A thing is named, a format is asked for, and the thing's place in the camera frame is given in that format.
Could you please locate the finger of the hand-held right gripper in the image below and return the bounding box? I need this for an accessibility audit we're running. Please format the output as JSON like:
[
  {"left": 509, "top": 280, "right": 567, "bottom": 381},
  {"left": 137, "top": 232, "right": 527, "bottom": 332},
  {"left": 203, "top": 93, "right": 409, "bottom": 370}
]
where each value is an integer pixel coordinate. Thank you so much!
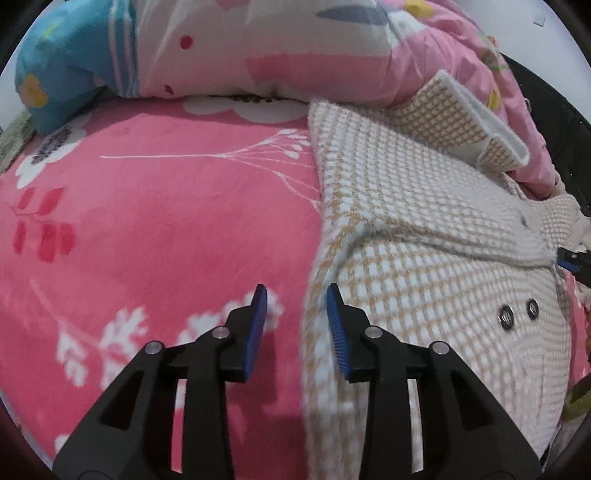
[{"left": 556, "top": 246, "right": 591, "bottom": 274}]

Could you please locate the grey patterned cloth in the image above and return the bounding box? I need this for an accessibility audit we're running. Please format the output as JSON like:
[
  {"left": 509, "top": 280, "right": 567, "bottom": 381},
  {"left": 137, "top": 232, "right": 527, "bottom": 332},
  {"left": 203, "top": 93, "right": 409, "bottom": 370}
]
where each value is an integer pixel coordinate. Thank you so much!
[{"left": 0, "top": 113, "right": 35, "bottom": 174}]

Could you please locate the pink floral bed blanket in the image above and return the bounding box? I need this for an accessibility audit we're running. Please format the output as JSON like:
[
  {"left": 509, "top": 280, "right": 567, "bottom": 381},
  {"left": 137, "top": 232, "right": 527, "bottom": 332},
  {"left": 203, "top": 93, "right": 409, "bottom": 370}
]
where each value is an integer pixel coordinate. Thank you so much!
[{"left": 0, "top": 95, "right": 591, "bottom": 472}]

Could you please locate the pink floral quilt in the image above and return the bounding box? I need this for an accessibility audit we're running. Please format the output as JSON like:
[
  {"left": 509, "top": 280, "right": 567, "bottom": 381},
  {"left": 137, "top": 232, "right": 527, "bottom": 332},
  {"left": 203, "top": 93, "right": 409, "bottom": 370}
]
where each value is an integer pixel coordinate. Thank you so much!
[{"left": 14, "top": 0, "right": 561, "bottom": 201}]

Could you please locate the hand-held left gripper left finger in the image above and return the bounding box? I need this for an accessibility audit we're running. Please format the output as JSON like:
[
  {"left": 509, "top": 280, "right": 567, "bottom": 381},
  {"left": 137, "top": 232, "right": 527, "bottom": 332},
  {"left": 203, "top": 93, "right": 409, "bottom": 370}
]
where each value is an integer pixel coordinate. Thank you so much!
[{"left": 52, "top": 284, "right": 269, "bottom": 480}]

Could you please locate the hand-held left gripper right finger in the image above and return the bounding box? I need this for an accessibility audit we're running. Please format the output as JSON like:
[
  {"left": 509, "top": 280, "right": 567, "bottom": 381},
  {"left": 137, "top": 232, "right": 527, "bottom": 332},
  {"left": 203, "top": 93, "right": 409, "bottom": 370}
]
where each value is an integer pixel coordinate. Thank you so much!
[{"left": 326, "top": 284, "right": 542, "bottom": 480}]

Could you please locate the beige white checked coat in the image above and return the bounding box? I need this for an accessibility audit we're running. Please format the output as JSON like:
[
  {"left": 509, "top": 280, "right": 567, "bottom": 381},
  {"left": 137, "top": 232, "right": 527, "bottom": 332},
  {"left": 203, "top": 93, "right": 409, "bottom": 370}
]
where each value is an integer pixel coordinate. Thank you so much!
[{"left": 300, "top": 69, "right": 591, "bottom": 462}]

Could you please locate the black padded headboard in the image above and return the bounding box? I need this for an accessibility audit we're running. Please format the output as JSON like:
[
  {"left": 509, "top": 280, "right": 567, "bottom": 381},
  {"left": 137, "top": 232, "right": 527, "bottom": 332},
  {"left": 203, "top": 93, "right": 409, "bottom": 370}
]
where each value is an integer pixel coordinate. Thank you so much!
[{"left": 501, "top": 53, "right": 591, "bottom": 217}]

